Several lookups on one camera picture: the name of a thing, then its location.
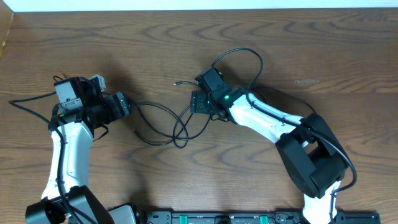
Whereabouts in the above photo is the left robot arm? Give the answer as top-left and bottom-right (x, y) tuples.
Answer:
(25, 75), (136, 223)

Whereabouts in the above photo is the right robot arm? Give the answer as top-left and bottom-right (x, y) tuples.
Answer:
(191, 67), (349, 223)

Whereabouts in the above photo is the left camera cable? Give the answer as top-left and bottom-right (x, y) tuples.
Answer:
(8, 75), (94, 224)

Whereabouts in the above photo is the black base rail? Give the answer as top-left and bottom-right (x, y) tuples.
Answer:
(108, 202), (382, 224)

